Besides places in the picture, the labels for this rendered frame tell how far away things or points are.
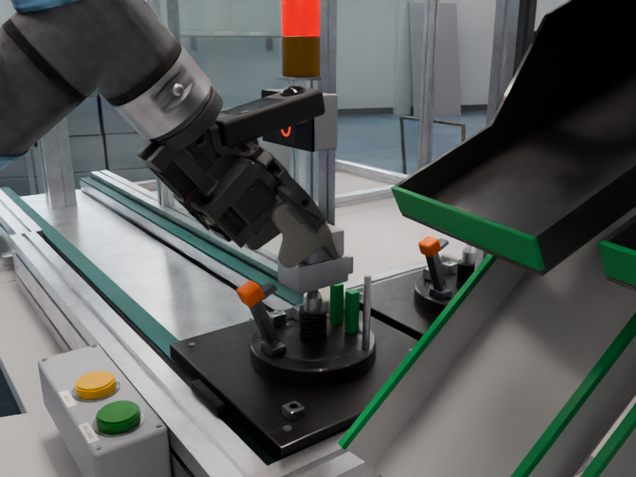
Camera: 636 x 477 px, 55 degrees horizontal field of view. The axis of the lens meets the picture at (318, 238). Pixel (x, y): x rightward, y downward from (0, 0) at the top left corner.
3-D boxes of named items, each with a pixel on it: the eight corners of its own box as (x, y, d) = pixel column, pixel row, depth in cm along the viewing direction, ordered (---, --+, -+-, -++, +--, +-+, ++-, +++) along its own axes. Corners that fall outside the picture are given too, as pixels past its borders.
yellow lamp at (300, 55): (295, 77, 78) (295, 36, 76) (274, 75, 82) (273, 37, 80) (327, 76, 81) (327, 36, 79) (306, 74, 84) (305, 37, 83)
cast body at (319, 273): (300, 295, 62) (299, 229, 60) (276, 282, 66) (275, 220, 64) (363, 277, 67) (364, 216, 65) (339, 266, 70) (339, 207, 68)
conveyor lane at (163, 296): (284, 550, 56) (282, 457, 53) (51, 278, 121) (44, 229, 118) (487, 437, 72) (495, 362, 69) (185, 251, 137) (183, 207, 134)
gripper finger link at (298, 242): (306, 292, 62) (243, 233, 58) (342, 248, 64) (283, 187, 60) (320, 298, 60) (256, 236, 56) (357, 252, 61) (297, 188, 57)
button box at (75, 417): (100, 511, 55) (93, 452, 53) (43, 405, 71) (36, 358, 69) (173, 480, 59) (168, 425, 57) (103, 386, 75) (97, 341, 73)
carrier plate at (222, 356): (281, 468, 53) (280, 447, 53) (169, 358, 72) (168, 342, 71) (467, 381, 67) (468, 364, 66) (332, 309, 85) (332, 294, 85)
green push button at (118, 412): (105, 448, 56) (103, 429, 55) (92, 426, 59) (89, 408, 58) (148, 432, 58) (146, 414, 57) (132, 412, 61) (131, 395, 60)
